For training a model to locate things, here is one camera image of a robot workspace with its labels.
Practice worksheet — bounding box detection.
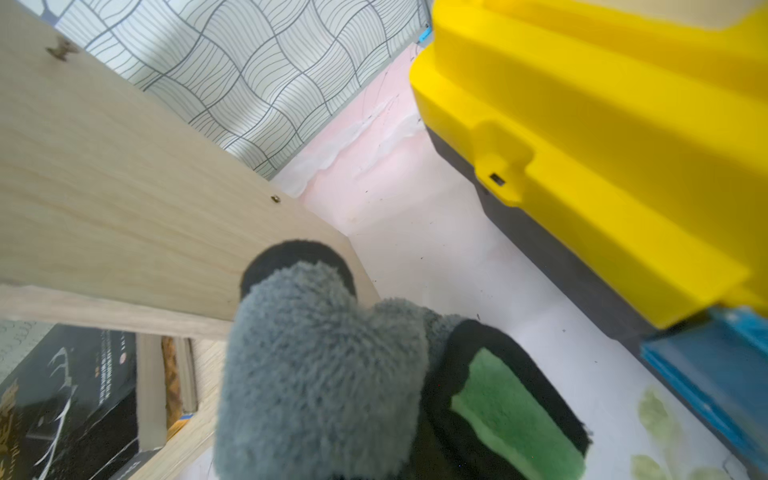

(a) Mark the grey microfibre cloth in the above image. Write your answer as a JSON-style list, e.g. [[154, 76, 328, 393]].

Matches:
[[212, 239, 593, 480]]

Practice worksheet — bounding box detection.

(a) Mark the light wooden bookshelf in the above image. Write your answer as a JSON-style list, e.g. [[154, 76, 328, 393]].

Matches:
[[1, 1, 379, 479]]

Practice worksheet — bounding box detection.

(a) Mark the pink floral table mat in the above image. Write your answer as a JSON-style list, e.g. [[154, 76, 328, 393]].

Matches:
[[261, 44, 748, 479]]

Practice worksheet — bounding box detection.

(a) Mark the yellow black toolbox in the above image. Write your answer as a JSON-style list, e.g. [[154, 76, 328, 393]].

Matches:
[[409, 0, 768, 463]]

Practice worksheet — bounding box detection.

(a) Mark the black book on lower shelf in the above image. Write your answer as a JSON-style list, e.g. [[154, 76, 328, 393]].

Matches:
[[1, 325, 139, 479]]

